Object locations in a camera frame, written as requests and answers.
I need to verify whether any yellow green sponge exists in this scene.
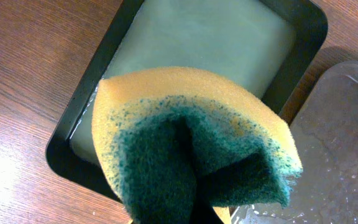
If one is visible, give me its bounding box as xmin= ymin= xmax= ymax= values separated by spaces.
xmin=91 ymin=67 xmax=303 ymax=223

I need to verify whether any black water basin tray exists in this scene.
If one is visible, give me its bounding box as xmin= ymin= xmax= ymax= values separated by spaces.
xmin=45 ymin=1 xmax=328 ymax=198

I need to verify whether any dark brown serving tray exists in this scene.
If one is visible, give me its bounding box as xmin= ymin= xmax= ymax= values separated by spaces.
xmin=231 ymin=61 xmax=358 ymax=223

